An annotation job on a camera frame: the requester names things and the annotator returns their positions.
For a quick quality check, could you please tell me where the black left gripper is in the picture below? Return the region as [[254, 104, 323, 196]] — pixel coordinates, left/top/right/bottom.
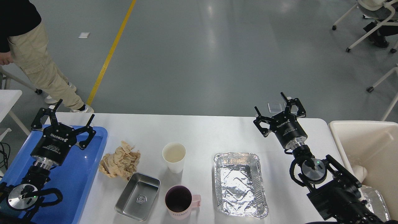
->
[[30, 99, 96, 166]]

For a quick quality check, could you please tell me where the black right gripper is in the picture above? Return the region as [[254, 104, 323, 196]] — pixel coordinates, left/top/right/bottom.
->
[[253, 92, 308, 149]]

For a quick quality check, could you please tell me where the small steel tray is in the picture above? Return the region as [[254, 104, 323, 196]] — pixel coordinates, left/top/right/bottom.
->
[[115, 172, 161, 221]]

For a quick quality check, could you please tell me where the pink mug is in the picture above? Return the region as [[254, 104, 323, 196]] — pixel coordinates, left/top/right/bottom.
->
[[164, 185, 201, 220]]

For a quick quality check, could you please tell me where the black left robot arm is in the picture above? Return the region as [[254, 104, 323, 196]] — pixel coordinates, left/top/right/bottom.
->
[[1, 100, 96, 224]]

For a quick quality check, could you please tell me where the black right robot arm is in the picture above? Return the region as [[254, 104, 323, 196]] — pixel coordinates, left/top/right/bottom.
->
[[253, 92, 397, 224]]

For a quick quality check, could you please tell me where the floor socket plate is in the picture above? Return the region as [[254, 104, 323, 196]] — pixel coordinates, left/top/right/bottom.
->
[[267, 103, 283, 114]]

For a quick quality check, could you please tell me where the blue plastic tray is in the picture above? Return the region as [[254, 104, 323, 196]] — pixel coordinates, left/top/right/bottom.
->
[[2, 126, 108, 224]]

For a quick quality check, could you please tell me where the white side table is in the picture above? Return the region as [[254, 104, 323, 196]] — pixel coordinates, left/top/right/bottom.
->
[[0, 89, 30, 136]]

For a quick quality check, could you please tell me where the crumpled brown paper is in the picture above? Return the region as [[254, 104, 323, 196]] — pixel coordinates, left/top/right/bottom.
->
[[98, 141, 141, 181]]

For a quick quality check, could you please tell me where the white chair left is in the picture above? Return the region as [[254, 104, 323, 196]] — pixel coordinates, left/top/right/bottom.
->
[[0, 66, 43, 95]]

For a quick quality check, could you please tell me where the aluminium foil tray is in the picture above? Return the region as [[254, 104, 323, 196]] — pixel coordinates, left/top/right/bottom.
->
[[214, 152, 269, 219]]

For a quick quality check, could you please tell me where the beige plastic bin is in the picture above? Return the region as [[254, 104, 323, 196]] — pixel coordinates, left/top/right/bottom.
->
[[329, 121, 398, 220]]

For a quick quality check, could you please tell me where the white chair leg right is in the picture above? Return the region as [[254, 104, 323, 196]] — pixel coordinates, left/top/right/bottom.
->
[[366, 64, 398, 122]]

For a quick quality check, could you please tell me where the person in beige trousers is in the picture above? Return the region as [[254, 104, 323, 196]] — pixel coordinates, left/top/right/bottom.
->
[[0, 0, 94, 113]]

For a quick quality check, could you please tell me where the white paper cup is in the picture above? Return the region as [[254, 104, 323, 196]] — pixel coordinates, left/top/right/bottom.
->
[[162, 142, 187, 174]]

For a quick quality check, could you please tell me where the foil trash in bin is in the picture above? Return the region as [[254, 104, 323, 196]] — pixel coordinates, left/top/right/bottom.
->
[[361, 185, 390, 222]]

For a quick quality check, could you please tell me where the white office chair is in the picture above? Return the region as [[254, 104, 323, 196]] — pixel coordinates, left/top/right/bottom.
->
[[331, 0, 398, 53]]

